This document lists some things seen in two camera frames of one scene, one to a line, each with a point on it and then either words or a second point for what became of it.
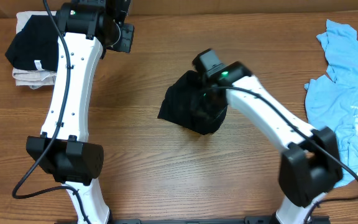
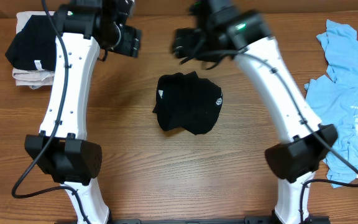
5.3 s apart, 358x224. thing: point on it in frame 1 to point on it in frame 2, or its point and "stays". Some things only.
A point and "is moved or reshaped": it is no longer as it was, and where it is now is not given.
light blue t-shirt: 345,106 stays
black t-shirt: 185,104 is moved or reshaped
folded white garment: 33,78 stays
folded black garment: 38,41 stays
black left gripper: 125,45 to 132,43
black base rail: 247,219 stays
